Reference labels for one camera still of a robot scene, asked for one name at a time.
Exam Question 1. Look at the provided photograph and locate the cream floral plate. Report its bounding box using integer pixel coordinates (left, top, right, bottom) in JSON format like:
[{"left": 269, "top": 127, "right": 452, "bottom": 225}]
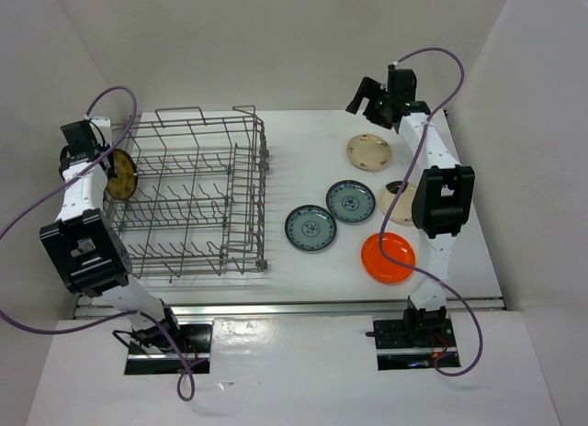
[{"left": 345, "top": 134, "right": 392, "bottom": 172}]

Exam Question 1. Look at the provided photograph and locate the yellow patterned plate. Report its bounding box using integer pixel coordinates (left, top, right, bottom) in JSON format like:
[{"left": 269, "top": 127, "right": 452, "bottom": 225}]
[{"left": 106, "top": 149, "right": 139, "bottom": 201}]

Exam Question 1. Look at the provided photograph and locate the blue floral plate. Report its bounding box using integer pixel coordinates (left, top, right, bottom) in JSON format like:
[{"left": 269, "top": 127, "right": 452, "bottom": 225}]
[
  {"left": 325, "top": 180, "right": 376, "bottom": 224},
  {"left": 284, "top": 205, "right": 337, "bottom": 252}
]

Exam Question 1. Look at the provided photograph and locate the cream plate with black patch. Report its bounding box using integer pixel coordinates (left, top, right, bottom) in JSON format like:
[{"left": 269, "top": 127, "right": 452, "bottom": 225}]
[{"left": 379, "top": 181, "right": 417, "bottom": 225}]

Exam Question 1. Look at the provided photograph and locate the orange plate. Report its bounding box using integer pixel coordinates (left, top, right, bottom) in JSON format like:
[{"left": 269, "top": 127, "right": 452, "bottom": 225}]
[{"left": 360, "top": 232, "right": 416, "bottom": 285}]

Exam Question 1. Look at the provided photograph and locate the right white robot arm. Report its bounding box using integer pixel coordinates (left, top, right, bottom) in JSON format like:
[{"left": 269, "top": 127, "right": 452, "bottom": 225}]
[{"left": 345, "top": 64, "right": 475, "bottom": 347}]

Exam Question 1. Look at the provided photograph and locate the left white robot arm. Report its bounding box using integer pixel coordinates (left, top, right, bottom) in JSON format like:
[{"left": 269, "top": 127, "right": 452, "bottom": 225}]
[{"left": 40, "top": 119, "right": 183, "bottom": 353}]

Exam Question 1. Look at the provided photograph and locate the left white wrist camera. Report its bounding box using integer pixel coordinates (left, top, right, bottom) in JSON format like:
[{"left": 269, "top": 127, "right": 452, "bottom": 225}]
[{"left": 85, "top": 117, "right": 112, "bottom": 144}]

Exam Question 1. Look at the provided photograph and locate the grey wire dish rack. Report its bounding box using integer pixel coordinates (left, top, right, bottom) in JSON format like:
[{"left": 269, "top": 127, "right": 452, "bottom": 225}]
[{"left": 105, "top": 105, "right": 269, "bottom": 283}]

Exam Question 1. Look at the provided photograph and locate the aluminium rail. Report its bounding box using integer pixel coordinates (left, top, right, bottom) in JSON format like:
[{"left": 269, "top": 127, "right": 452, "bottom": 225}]
[{"left": 73, "top": 297, "right": 506, "bottom": 320}]

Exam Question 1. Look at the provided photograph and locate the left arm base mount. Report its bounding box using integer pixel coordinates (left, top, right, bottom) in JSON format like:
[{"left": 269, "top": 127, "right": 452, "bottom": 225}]
[{"left": 112, "top": 322, "right": 213, "bottom": 376}]

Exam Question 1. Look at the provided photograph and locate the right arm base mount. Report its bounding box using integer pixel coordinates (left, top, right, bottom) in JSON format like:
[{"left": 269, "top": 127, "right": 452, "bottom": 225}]
[{"left": 365, "top": 318, "right": 460, "bottom": 371}]

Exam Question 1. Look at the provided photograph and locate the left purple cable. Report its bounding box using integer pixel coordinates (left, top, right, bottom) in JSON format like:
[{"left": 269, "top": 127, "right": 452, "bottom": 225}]
[{"left": 0, "top": 86, "right": 196, "bottom": 402}]

